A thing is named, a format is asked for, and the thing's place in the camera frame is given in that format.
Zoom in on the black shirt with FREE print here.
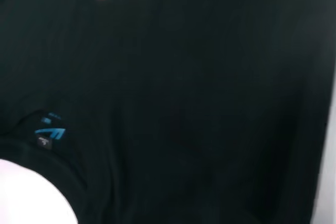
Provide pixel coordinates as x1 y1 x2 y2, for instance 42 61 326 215
0 0 336 224

